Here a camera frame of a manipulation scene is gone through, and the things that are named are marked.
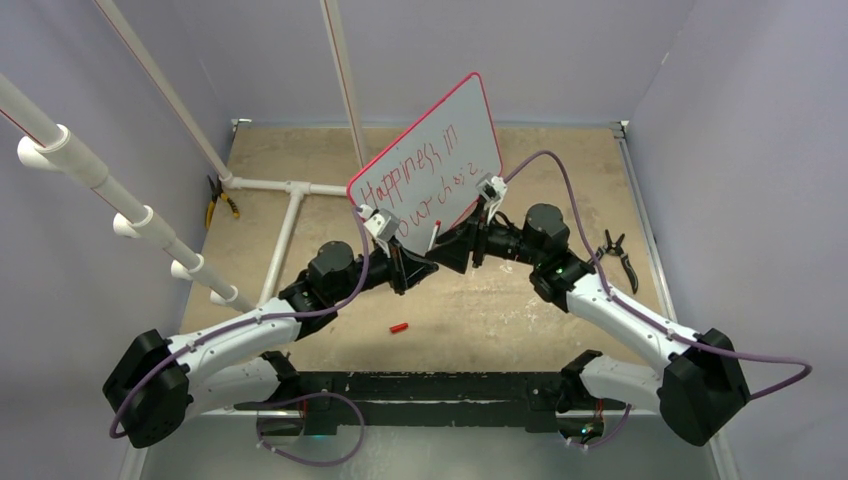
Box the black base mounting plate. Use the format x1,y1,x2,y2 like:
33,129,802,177
294,370,571,437

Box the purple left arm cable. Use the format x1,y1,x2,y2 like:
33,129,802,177
108,206,372,441

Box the red framed whiteboard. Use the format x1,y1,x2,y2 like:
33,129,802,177
346,72,503,254

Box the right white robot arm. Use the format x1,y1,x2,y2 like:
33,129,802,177
425,203,753,446

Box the red whiteboard marker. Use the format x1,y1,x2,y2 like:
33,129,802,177
426,220,442,253

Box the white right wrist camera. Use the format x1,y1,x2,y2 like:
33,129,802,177
476,173,508,225

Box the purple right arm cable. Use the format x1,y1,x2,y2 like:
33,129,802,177
503,149,814,405

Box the yellow handled pliers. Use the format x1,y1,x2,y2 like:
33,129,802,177
204,176,241,230

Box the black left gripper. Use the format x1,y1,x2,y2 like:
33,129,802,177
329,234,437,304

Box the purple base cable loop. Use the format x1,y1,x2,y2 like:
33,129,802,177
255,390,367,468

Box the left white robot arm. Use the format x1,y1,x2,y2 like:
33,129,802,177
102,240,439,448

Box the white pvc pipe frame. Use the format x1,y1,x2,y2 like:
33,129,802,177
0,0,368,316

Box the black spring clamp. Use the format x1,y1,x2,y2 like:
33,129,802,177
595,229,640,294

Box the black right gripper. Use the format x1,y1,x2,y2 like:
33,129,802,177
427,200,544,273

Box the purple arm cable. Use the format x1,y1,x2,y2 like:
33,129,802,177
108,206,372,441
503,149,814,405

